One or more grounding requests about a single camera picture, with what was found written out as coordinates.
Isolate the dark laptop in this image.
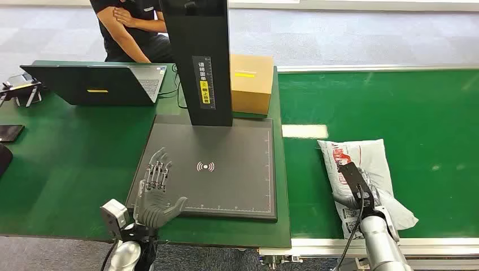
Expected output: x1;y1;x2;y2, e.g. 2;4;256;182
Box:
19;64;168;107

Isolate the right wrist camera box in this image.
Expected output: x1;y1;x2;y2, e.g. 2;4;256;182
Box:
338;160;376;218

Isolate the brown cardboard box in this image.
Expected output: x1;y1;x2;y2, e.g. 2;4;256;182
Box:
230;54;275;116

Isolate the phone with small stand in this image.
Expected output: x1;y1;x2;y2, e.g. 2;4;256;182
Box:
0;73;42;108

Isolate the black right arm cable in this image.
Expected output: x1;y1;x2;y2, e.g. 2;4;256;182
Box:
334;185;365;271

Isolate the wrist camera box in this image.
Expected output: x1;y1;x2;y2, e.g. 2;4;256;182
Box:
338;160;376;218
100;199;130;240

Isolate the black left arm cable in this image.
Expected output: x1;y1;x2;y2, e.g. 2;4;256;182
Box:
100;239;119;271

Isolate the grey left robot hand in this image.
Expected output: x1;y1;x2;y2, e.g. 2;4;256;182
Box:
133;147;188;230

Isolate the black cable on table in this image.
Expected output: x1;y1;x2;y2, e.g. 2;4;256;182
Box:
157;63;188;110

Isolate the black weighing scanner device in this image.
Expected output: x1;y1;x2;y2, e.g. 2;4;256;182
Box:
125;0;278;222

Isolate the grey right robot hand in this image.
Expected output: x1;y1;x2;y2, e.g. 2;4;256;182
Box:
332;167;383;211

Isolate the person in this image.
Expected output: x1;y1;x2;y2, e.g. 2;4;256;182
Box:
89;0;175;64

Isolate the white courier bag red print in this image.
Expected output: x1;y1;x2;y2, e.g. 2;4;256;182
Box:
317;139;419;240

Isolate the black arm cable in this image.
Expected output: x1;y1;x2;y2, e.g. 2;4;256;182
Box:
334;185;365;271
100;239;119;271

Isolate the green conveyor belt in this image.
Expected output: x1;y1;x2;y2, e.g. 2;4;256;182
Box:
258;64;479;271

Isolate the rounded black object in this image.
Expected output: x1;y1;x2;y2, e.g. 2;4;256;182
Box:
0;143;14;177

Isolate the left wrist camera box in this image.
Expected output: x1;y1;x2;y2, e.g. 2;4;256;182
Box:
100;199;130;240

